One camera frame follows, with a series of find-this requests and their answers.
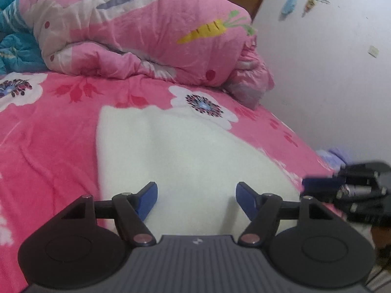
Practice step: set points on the lavender cloth on floor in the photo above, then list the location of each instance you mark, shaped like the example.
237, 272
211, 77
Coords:
333, 158

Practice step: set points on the blue quilt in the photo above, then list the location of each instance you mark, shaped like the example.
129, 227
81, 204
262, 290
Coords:
19, 51

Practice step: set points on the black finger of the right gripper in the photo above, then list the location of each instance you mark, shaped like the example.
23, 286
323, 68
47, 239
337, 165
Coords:
321, 184

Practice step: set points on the pink carrot print quilt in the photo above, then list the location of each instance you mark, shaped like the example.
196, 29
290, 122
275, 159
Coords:
209, 43

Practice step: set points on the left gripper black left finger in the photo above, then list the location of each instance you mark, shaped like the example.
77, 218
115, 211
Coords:
88, 241

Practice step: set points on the pink floral bed sheet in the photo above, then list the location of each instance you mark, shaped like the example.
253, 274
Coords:
48, 144

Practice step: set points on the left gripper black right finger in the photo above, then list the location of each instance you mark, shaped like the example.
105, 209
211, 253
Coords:
304, 241

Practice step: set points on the white fleece garment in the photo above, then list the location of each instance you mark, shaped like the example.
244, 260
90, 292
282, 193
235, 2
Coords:
195, 163

